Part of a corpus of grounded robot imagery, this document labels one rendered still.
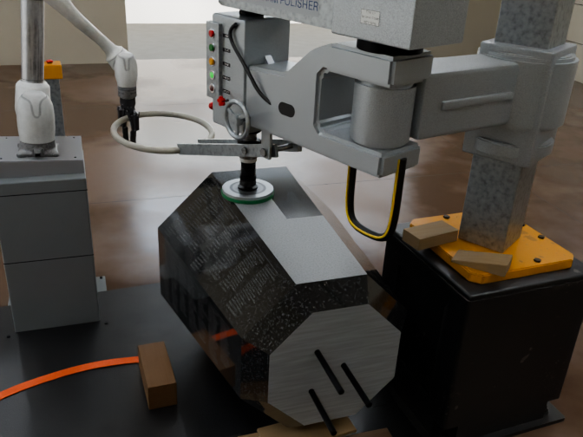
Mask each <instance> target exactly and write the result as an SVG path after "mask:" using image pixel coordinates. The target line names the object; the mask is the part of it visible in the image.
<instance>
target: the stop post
mask: <svg viewBox="0 0 583 437"><path fill-rule="evenodd" d="M59 79H62V65H61V62H60V61H53V62H44V80H45V81H46V82H47V83H48V84H49V87H50V99H51V101H52V104H53V108H54V114H55V125H56V133H55V136H65V129H64V121H63V113H62V97H61V89H60V82H59Z"/></svg>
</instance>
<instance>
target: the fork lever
mask: <svg viewBox="0 0 583 437"><path fill-rule="evenodd" d="M198 143H199V144H187V143H179V144H177V146H178V148H179V149H180V153H179V155H209V156H238V157H261V156H262V157H265V156H266V155H267V153H266V150H265V149H264V148H261V144H238V140H235V139H198ZM278 152H300V146H299V145H296V144H294V143H291V142H290V141H287V140H283V139H272V158H277V157H278Z"/></svg>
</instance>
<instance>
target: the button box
mask: <svg viewBox="0 0 583 437"><path fill-rule="evenodd" d="M209 29H213V30H214V33H215V36H214V38H211V37H210V36H209V34H208V33H209ZM210 42H212V43H213V44H214V47H215V50H214V52H213V53H212V52H211V51H210V50H209V44H210ZM210 56H212V57H213V58H214V60H215V64H214V66H211V65H210V63H209V58H210ZM210 70H212V71H213V72H214V73H215V78H214V79H213V80H212V79H211V78H210V76H209V72H210ZM211 83H212V84H213V85H214V87H215V91H214V93H211V92H210V89H209V85H210V84H211ZM206 96H208V97H211V98H213V99H215V100H217V99H219V96H222V23H217V22H214V21H213V20H210V21H206Z"/></svg>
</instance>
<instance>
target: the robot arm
mask: <svg viewBox="0 0 583 437"><path fill-rule="evenodd" d="M44 2H45V3H47V4H48V5H50V6H51V7H52V8H54V9H55V10H56V11H58V12H59V13H60V14H61V15H62V16H64V17H65V18H66V19H67V20H68V21H70V22H71V23H72V24H73V25H74V26H75V27H77V28H78V29H79V30H80V31H81V32H82V33H83V34H85V35H86V36H88V37H89V38H90V39H91V40H93V41H94V42H95V43H96V44H98V45H99V46H100V47H101V48H102V50H103V51H104V52H105V54H106V57H107V58H106V61H107V62H108V64H109V65H110V66H111V68H112V69H113V70H114V71H115V79H116V81H117V88H118V96H119V97H120V104H121V105H120V106H119V107H117V111H118V119H119V118H121V117H122V116H125V115H127V116H128V118H129V121H130V126H131V129H132V130H131V131H130V140H131V142H133V143H136V131H138V130H140V122H139V115H140V112H137V111H136V110H135V107H134V106H135V104H136V103H135V97H136V96H137V86H136V85H137V80H138V68H137V61H136V59H135V57H134V54H132V53H130V52H128V51H126V50H125V49H124V48H123V47H122V46H116V45H114V44H113V43H112V42H110V41H109V39H107V37H105V36H104V35H103V34H102V33H101V32H100V31H99V30H98V29H97V28H96V27H95V26H94V25H93V24H92V23H91V22H90V21H88V20H87V19H86V18H85V17H84V16H83V15H82V14H81V13H80V12H79V11H78V10H77V8H76V7H75V6H74V5H73V4H72V3H71V1H70V0H21V77H22V79H20V80H19V81H18V82H17V83H16V92H15V111H16V121H17V129H18V134H19V140H20V143H18V144H17V147H18V153H17V154H16V156H17V158H24V157H35V158H41V157H58V156H60V155H59V153H58V151H57V148H58V147H59V143H57V142H56V140H55V133H56V125H55V114H54V108H53V104H52V101H51V99H50V87H49V84H48V83H47V82H46V81H45V80H44ZM121 127H122V133H123V138H124V139H125V140H128V126H127V123H126V122H124V123H123V124H121Z"/></svg>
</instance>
